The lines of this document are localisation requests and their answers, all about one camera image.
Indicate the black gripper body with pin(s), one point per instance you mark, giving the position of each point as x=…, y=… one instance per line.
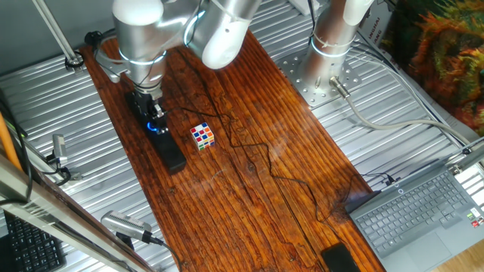
x=145, y=104

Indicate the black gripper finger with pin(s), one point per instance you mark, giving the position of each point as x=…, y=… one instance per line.
x=147, y=121
x=160, y=119

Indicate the black soundbar speaker with knob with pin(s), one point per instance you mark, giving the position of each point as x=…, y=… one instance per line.
x=170, y=151

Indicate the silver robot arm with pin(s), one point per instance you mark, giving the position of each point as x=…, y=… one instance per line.
x=140, y=34

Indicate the rubik's cube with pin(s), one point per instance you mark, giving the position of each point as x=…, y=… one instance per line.
x=202, y=136

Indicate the metal clamp tool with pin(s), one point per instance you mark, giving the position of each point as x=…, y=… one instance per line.
x=59, y=145

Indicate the aluminium stand pole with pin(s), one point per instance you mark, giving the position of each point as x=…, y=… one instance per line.
x=472, y=153
x=56, y=34

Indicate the brown wood grain board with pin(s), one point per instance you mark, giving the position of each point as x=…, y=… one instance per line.
x=246, y=208

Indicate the orange pole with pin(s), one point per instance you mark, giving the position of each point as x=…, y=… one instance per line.
x=7, y=143

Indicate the black keyboard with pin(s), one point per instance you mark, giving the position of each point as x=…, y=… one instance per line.
x=34, y=249

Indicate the small white box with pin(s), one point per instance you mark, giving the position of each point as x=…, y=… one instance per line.
x=300, y=5

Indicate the black smartphone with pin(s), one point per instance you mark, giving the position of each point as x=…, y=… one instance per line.
x=338, y=260

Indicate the white lettered box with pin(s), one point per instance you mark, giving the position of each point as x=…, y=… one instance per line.
x=374, y=26

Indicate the grey laptop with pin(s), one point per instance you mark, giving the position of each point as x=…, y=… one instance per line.
x=416, y=226

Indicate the colourful furry cloth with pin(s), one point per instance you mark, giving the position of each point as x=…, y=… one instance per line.
x=446, y=56

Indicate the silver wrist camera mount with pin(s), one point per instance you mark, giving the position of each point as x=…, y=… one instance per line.
x=111, y=72

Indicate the silver grilled camera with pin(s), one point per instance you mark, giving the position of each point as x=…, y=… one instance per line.
x=125, y=224

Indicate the aluminium frame beam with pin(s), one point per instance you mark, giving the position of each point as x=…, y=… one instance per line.
x=56, y=223

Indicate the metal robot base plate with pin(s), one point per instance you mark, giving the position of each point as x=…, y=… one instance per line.
x=293, y=72

